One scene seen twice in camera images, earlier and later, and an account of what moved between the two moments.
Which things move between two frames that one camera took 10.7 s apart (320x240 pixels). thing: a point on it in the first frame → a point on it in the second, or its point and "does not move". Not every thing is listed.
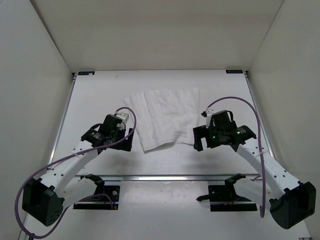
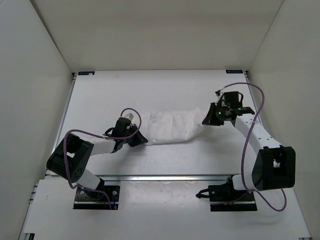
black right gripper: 201,132 → 209,119
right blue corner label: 234,71 does not move
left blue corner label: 86,73 does not move
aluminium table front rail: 172,178 does not move
